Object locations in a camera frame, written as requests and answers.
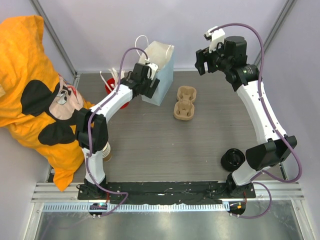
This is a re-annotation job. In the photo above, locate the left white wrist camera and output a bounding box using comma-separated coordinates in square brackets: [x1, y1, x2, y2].
[144, 58, 159, 81]

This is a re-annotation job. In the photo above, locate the white slotted cable duct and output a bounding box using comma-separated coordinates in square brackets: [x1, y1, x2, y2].
[42, 201, 230, 213]

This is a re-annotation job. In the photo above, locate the orange cartoon cloth bag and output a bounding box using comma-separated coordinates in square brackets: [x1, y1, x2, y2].
[0, 15, 92, 191]

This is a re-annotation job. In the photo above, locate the light blue paper bag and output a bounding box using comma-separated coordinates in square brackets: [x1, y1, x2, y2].
[134, 35, 175, 106]

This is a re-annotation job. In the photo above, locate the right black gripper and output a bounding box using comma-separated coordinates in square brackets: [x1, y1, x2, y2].
[195, 38, 232, 76]

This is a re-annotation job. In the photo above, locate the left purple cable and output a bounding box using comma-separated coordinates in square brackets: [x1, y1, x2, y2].
[86, 47, 151, 217]

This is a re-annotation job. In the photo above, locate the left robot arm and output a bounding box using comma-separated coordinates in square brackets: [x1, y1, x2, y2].
[75, 63, 160, 200]

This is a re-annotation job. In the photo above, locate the black lid stack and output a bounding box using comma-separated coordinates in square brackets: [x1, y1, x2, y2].
[220, 148, 246, 172]

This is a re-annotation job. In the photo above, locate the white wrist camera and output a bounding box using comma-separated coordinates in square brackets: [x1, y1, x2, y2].
[204, 26, 226, 53]
[144, 58, 159, 81]

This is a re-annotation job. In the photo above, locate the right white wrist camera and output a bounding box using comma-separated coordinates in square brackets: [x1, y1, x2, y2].
[204, 26, 226, 53]

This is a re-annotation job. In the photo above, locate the paper cup stack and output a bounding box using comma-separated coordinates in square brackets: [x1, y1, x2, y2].
[102, 142, 112, 162]

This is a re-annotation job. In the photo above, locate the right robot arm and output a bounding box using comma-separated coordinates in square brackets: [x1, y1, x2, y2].
[195, 35, 297, 198]

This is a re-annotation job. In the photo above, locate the brown cup carrier stack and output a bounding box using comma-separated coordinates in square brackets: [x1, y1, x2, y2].
[173, 85, 197, 121]

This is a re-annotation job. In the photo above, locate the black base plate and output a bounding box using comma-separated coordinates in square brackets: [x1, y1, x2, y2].
[76, 181, 256, 205]

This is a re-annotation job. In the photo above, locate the red cup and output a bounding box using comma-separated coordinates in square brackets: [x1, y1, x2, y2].
[105, 78, 129, 109]

